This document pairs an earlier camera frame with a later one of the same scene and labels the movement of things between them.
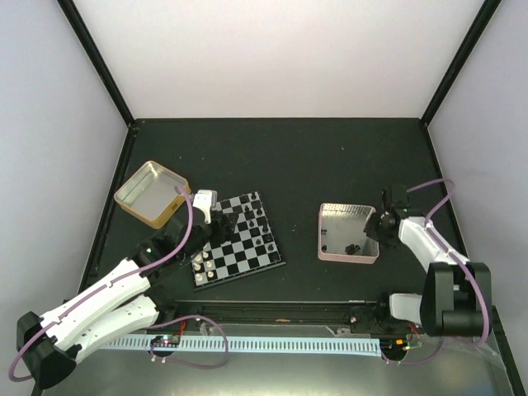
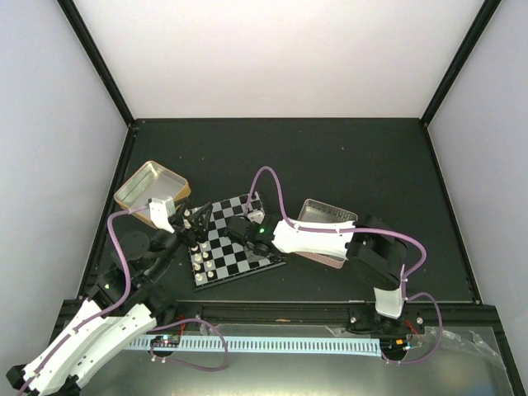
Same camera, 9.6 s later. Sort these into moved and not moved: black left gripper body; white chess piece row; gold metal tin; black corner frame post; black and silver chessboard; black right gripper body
Moved: black right gripper body; black left gripper body
Not moved: black and silver chessboard; white chess piece row; gold metal tin; black corner frame post
